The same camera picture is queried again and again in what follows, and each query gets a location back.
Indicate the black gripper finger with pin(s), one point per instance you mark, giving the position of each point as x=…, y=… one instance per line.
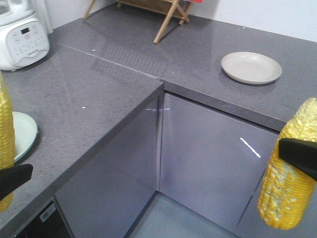
x=300, y=154

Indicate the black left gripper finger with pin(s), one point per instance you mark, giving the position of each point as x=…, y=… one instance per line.
x=13, y=177

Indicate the bright yellow corn cob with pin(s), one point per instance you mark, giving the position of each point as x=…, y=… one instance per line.
x=7, y=134

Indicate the speckled yellow corn cob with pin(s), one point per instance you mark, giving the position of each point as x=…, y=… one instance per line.
x=285, y=190

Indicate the green plate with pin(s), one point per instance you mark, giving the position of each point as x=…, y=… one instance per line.
x=26, y=130

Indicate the black disinfection cabinet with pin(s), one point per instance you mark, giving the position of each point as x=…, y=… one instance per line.
x=47, y=224

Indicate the grey corner cabinet door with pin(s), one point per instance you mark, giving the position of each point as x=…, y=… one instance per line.
x=211, y=162

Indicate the beige plate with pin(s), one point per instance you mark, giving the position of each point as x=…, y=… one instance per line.
x=251, y=68

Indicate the wooden folding rack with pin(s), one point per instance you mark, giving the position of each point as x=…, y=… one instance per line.
x=169, y=9

